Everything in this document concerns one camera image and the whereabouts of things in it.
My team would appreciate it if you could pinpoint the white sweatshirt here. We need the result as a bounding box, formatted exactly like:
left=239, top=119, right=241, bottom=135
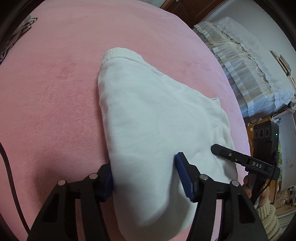
left=98, top=48, right=238, bottom=240

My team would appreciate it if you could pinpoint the cream knit sleeve forearm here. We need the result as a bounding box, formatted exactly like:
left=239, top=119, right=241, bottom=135
left=256, top=199, right=282, bottom=241

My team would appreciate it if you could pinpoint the stack of folded clothes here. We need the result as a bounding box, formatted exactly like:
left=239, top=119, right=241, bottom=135
left=0, top=15, right=38, bottom=63

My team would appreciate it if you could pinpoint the right hand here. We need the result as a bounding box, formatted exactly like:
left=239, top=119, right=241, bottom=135
left=241, top=174, right=271, bottom=208

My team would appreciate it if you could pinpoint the pink bed blanket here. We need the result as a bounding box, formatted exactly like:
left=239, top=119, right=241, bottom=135
left=1, top=1, right=249, bottom=240

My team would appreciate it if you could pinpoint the lace covered sofa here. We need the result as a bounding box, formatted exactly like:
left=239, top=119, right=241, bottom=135
left=193, top=17, right=295, bottom=121

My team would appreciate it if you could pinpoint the brown wooden door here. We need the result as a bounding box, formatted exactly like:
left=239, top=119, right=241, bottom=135
left=161, top=0, right=226, bottom=29

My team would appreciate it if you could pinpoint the black cable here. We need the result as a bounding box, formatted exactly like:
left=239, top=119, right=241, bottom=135
left=0, top=141, right=32, bottom=233

